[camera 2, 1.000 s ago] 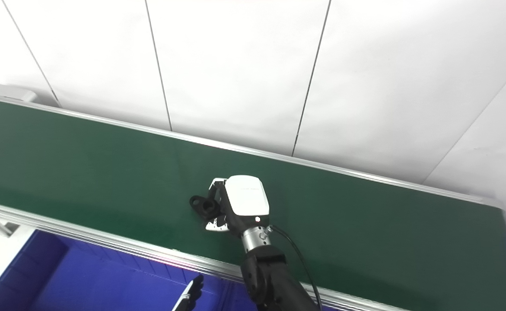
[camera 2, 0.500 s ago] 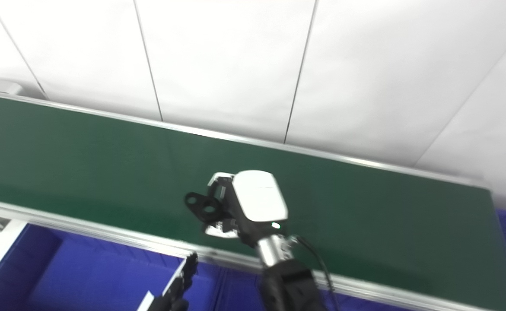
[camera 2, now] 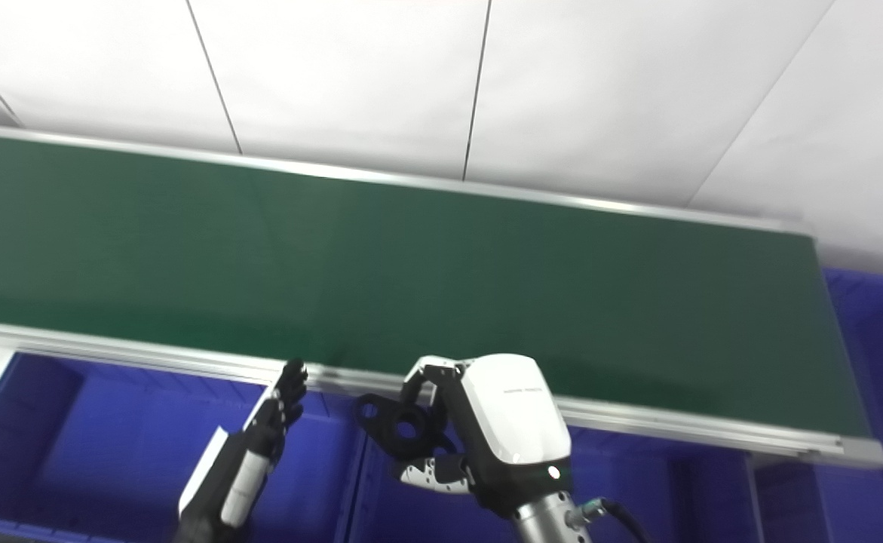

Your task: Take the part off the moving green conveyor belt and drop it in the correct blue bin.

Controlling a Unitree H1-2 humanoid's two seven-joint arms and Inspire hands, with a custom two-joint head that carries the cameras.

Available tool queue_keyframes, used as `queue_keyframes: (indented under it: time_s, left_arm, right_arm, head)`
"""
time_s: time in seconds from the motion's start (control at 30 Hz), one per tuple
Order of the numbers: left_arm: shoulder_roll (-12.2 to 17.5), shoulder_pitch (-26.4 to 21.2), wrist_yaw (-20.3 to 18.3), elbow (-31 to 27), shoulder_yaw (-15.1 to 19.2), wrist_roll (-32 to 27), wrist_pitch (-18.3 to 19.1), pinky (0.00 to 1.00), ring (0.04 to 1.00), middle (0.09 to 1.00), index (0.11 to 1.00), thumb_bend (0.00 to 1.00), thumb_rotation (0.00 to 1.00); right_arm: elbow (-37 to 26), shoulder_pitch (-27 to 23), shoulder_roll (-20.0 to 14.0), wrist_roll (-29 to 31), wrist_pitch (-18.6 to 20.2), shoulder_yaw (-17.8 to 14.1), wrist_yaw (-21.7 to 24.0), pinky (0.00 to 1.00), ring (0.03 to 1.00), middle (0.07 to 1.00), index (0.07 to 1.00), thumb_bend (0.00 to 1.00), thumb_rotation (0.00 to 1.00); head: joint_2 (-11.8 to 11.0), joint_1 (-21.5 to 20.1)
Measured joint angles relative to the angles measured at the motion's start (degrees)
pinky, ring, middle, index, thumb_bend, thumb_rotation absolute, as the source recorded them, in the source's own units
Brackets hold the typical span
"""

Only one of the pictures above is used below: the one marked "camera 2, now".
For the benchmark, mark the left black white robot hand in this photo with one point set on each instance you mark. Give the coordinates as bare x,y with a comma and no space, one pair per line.
237,475

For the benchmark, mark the black flange part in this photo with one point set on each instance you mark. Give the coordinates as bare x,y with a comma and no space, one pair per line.
388,424

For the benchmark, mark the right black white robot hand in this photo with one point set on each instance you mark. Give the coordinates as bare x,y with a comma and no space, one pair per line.
509,430

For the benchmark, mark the green conveyor belt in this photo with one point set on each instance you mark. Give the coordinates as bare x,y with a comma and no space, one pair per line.
441,286

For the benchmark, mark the blue plastic bin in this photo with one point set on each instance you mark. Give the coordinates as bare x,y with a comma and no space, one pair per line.
109,452
660,498
878,392

